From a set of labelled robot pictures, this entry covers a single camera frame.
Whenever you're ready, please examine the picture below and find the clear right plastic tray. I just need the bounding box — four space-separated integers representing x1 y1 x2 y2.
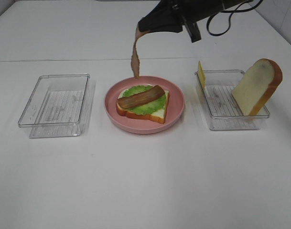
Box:
195 70 270 131

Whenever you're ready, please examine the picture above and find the green lettuce leaf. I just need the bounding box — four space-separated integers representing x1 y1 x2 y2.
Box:
118 85 169 117

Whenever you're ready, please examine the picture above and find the bread slice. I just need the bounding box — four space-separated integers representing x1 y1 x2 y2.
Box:
231 58 282 116
116 85 170 124

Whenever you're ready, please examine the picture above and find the pink bacon strip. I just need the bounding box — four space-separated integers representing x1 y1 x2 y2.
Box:
130 26 150 79

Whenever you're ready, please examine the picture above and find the brown bacon strip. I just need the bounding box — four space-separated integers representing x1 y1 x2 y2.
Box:
117 85 165 109

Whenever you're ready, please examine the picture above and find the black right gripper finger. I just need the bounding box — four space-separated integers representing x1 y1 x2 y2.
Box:
185 22 202 43
138 0 183 33

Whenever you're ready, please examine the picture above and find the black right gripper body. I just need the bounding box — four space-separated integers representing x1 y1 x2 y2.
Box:
170 0 246 25

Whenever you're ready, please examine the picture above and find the yellow cheese slice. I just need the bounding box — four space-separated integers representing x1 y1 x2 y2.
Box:
197 61 206 94

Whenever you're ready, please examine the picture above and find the clear plastic tray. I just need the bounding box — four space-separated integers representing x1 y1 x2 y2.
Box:
18 73 96 138
195 70 270 131

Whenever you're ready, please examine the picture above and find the pink round plate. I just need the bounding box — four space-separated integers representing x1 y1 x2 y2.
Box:
104 76 184 134

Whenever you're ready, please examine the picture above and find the clear left plastic tray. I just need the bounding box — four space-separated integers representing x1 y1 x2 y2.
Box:
18 73 96 138

